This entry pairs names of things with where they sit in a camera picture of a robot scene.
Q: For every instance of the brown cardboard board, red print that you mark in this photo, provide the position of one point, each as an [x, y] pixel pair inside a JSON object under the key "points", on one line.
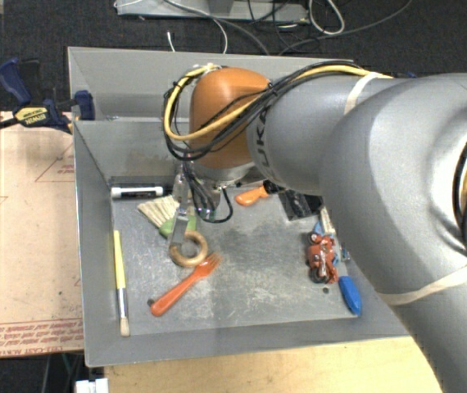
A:
{"points": [[33, 240]]}

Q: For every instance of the black packet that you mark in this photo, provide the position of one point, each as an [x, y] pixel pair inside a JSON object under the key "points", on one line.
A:
{"points": [[297, 205]]}

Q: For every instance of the white and blue packet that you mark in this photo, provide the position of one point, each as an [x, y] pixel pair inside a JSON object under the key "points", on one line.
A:
{"points": [[327, 219]]}

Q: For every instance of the red toy motorcycle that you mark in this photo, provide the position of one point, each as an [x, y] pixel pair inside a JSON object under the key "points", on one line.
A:
{"points": [[321, 256]]}

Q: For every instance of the pale grey metal gripper finger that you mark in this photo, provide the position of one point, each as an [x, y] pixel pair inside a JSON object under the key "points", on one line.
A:
{"points": [[179, 231]]}

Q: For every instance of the white and black marker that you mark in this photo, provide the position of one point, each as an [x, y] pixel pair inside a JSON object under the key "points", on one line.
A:
{"points": [[135, 191]]}

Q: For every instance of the grey metal bin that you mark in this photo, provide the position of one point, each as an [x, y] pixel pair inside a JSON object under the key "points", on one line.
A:
{"points": [[258, 260]]}

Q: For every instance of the orange plastic fork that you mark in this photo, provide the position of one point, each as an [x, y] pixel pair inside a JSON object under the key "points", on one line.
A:
{"points": [[176, 293]]}

